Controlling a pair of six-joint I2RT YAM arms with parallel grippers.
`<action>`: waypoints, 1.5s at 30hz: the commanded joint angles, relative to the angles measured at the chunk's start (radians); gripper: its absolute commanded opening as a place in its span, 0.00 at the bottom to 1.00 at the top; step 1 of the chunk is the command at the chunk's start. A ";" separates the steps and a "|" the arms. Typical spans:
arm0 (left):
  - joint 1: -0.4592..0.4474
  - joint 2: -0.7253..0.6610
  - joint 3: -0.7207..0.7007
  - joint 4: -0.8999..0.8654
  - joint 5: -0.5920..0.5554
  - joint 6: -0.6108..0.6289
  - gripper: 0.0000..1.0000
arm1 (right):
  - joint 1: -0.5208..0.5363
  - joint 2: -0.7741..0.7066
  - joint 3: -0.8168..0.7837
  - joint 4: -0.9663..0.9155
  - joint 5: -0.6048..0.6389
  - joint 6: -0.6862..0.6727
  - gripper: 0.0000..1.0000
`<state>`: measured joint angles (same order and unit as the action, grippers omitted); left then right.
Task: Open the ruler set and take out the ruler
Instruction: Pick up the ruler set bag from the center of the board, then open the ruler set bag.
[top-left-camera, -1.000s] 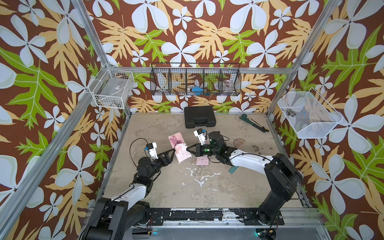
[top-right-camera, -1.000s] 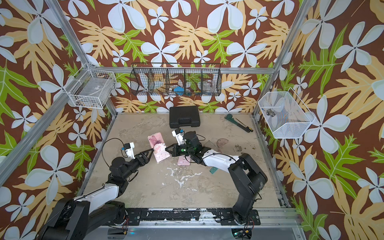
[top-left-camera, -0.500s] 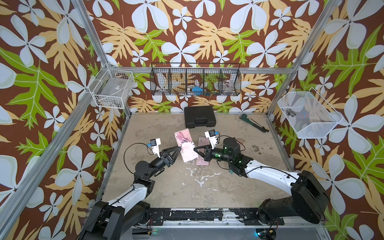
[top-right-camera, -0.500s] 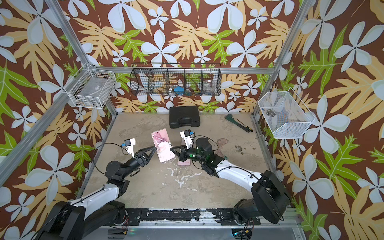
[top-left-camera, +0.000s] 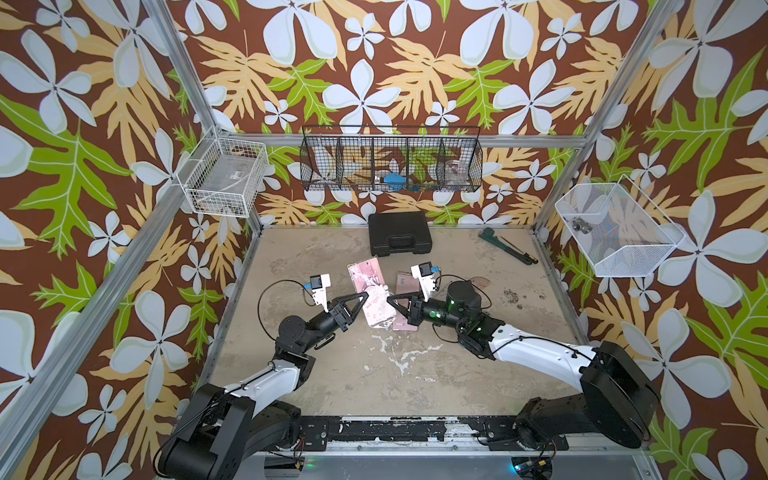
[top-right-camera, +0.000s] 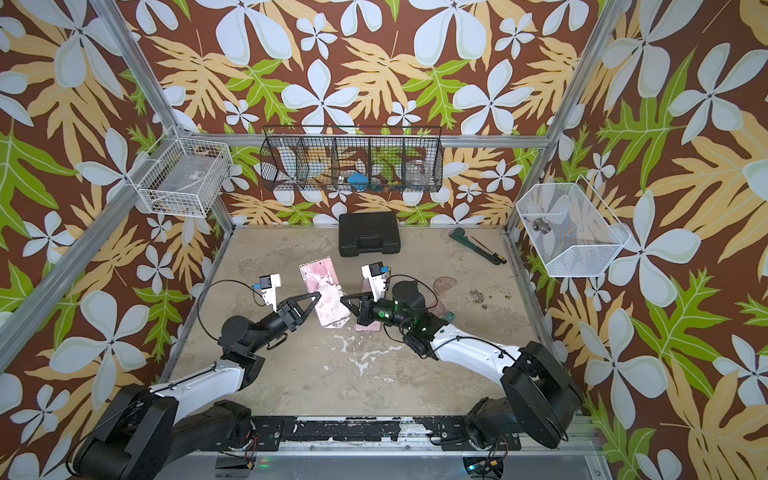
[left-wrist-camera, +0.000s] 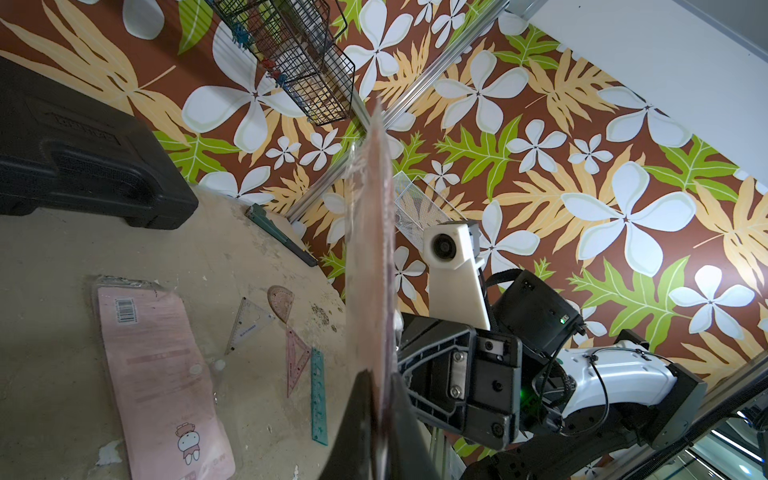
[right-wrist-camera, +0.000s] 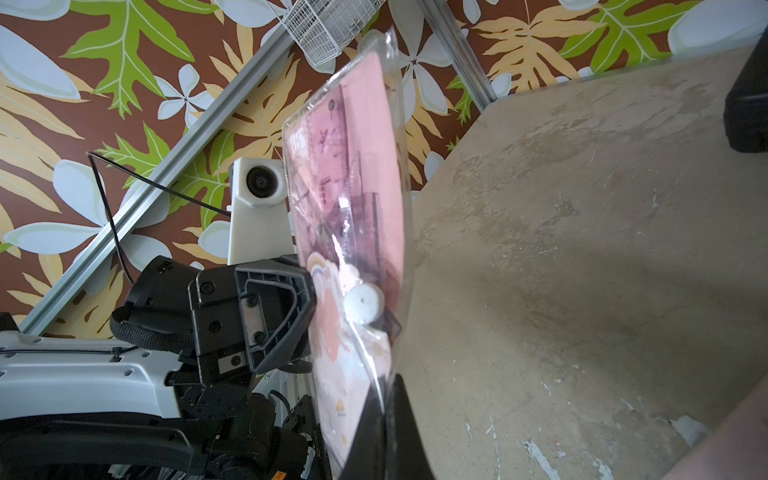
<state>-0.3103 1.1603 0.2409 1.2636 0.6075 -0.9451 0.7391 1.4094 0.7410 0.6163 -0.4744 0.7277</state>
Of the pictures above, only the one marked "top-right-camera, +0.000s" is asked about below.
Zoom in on green pipe wrench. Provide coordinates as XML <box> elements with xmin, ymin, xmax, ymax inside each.
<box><xmin>449</xmin><ymin>228</ymin><xmax>507</xmax><ymax>265</ymax></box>

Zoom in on dark object in mesh basket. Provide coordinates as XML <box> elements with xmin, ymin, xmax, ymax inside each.
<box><xmin>532</xmin><ymin>218</ymin><xmax>552</xmax><ymax>235</ymax></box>

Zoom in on black plastic tool case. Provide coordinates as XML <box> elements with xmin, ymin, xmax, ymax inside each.
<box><xmin>338</xmin><ymin>211</ymin><xmax>402</xmax><ymax>257</ymax></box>

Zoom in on blue object in basket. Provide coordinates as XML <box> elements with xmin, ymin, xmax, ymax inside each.
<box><xmin>347</xmin><ymin>173</ymin><xmax>370</xmax><ymax>191</ymax></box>

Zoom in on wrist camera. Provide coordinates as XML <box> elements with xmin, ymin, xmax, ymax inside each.
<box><xmin>254</xmin><ymin>273</ymin><xmax>281</xmax><ymax>312</ymax></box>
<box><xmin>361</xmin><ymin>262</ymin><xmax>390</xmax><ymax>302</ymax></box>

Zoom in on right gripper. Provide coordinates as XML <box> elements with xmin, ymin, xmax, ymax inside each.
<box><xmin>341</xmin><ymin>291</ymin><xmax>416</xmax><ymax>334</ymax></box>

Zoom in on pink ruler set pouch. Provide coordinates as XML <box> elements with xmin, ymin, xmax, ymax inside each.
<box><xmin>355</xmin><ymin>321</ymin><xmax>381</xmax><ymax>332</ymax></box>

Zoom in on white wire basket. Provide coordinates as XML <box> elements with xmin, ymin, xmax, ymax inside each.
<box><xmin>131</xmin><ymin>127</ymin><xmax>233</xmax><ymax>218</ymax></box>

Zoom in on black wire basket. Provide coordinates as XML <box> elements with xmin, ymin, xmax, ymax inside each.
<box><xmin>257</xmin><ymin>125</ymin><xmax>444</xmax><ymax>192</ymax></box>

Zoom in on pink protractor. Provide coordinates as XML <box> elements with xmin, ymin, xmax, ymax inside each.
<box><xmin>433</xmin><ymin>276</ymin><xmax>458</xmax><ymax>297</ymax></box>

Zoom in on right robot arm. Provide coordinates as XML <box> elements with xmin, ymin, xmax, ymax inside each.
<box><xmin>340</xmin><ymin>281</ymin><xmax>584</xmax><ymax>449</ymax></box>

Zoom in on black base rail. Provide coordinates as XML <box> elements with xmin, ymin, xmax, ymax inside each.
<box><xmin>202</xmin><ymin>415</ymin><xmax>521</xmax><ymax>453</ymax></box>

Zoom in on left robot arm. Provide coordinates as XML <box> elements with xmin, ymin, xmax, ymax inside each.
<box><xmin>65</xmin><ymin>292</ymin><xmax>321</xmax><ymax>479</ymax></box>

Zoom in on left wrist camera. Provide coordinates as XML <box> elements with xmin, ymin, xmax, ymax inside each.
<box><xmin>254</xmin><ymin>273</ymin><xmax>281</xmax><ymax>312</ymax></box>

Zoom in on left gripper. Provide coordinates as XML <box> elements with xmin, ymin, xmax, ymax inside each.
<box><xmin>249</xmin><ymin>292</ymin><xmax>318</xmax><ymax>356</ymax></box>

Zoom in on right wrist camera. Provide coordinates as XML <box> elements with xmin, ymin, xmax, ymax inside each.
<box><xmin>361</xmin><ymin>262</ymin><xmax>390</xmax><ymax>302</ymax></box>

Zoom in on white mesh basket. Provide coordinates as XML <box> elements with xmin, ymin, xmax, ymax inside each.
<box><xmin>516</xmin><ymin>176</ymin><xmax>630</xmax><ymax>278</ymax></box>

